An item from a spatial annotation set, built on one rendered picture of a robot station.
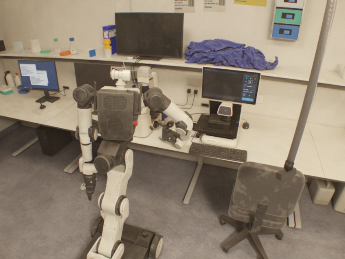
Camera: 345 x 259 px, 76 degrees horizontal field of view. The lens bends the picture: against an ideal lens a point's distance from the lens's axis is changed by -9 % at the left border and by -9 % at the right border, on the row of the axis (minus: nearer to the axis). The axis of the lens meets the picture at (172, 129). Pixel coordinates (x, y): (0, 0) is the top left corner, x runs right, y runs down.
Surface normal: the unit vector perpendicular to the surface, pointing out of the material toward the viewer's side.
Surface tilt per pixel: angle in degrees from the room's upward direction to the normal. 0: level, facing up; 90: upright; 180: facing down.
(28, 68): 86
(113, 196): 40
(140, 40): 86
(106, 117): 92
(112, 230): 55
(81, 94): 77
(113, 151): 31
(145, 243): 45
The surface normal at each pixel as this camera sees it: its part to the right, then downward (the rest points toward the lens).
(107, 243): -0.21, -0.35
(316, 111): -0.32, 0.48
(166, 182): 0.00, -0.87
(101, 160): -0.31, 0.25
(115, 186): -0.25, -0.13
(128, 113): 0.05, 0.53
